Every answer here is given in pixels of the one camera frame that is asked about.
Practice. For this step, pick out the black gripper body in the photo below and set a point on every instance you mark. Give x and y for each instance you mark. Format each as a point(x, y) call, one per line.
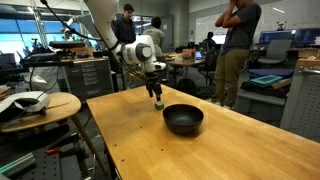
point(154, 81)

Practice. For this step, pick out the green cube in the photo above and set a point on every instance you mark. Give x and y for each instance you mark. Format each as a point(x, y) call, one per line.
point(159, 106)

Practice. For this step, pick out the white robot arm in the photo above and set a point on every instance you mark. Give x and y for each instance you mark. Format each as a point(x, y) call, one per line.
point(140, 51)

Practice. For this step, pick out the black bowl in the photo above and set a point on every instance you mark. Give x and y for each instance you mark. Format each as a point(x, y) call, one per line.
point(182, 123)

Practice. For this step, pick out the round wooden meeting table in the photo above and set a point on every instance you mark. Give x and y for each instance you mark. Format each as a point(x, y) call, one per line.
point(181, 61)

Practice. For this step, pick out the orange box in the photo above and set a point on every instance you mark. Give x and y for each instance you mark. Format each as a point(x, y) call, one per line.
point(188, 54)

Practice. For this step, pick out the person in grey shirt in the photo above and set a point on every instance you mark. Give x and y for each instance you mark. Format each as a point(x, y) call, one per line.
point(155, 36)

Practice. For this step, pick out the black office chair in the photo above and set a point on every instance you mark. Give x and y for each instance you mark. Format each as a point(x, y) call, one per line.
point(209, 65)

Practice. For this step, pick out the person with black cap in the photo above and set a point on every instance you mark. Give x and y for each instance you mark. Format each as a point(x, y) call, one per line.
point(125, 30)

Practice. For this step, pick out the dark drawer cabinet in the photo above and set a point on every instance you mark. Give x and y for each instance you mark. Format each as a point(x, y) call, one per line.
point(88, 78)

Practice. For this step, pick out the seated person in dark top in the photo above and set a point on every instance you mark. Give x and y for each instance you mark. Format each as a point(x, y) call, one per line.
point(210, 41)

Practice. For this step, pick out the round wooden stool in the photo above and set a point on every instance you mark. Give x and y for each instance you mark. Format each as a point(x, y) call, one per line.
point(63, 106)

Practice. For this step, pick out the person in khaki trousers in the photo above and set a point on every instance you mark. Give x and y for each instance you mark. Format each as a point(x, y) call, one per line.
point(240, 30)

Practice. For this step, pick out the grey plastic bin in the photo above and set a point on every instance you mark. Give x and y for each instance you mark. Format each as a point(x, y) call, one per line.
point(260, 106)

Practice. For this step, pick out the black foam case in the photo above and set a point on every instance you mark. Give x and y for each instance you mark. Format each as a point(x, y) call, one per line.
point(263, 90)

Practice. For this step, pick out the white cloth cover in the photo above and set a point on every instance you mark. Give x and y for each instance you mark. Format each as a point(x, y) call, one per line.
point(46, 78)

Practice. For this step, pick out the teal tray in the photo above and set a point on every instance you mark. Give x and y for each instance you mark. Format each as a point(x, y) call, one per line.
point(266, 80)

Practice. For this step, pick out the dark blue folded cloth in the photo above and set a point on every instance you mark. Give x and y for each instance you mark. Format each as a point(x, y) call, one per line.
point(270, 73)

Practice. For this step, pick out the wooden block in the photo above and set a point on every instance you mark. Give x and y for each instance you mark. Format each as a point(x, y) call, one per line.
point(282, 83)

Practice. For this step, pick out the white plastic device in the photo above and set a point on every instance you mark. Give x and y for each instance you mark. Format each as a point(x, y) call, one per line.
point(26, 100)

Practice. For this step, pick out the grey office chair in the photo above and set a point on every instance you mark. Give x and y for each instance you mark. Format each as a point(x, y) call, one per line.
point(276, 50)

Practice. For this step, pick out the computer monitor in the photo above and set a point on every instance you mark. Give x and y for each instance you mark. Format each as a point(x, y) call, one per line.
point(277, 36)
point(307, 36)

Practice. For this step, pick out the black optical breadboard table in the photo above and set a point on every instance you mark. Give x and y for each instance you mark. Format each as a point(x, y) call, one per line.
point(43, 168)

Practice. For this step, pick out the grey perforated drawer cabinet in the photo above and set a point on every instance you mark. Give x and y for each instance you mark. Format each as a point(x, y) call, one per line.
point(303, 103)

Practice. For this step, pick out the aluminium extrusion bar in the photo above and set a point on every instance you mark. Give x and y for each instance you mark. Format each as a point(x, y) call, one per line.
point(16, 165)

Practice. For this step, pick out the black bar camera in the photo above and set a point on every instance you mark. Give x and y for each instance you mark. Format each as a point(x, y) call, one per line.
point(66, 44)

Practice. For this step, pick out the black camera stand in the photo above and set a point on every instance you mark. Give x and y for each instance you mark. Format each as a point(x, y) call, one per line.
point(62, 53)

